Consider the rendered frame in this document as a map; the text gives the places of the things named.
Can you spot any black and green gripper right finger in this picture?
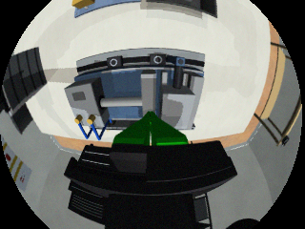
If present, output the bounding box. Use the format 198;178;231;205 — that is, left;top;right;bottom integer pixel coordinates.
151;111;189;145

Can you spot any yellow brass block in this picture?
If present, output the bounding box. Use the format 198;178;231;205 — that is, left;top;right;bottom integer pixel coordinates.
71;0;95;9

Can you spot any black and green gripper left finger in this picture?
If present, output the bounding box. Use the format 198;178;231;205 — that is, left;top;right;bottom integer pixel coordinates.
112;111;151;145

